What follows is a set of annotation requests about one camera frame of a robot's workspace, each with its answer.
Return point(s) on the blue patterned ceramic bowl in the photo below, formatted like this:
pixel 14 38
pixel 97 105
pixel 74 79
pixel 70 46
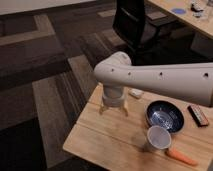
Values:
pixel 166 115

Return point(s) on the orange carrot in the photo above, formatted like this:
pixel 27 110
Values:
pixel 175 154

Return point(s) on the white ceramic cup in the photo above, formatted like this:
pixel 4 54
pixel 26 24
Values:
pixel 157 138

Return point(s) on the black office chair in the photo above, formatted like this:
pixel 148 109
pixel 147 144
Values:
pixel 138 29

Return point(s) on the small dark gadget on desk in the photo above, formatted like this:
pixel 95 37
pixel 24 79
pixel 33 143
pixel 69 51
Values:
pixel 195 7

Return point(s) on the light wooden background desk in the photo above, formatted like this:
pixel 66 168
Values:
pixel 203 24

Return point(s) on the blue round disc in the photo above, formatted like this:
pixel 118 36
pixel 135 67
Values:
pixel 178 11

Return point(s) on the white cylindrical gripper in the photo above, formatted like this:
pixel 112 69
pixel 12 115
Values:
pixel 113 96

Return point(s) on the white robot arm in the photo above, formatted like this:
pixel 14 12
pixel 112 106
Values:
pixel 189 82

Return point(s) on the small white box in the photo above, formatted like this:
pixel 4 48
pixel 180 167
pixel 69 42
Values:
pixel 136 93

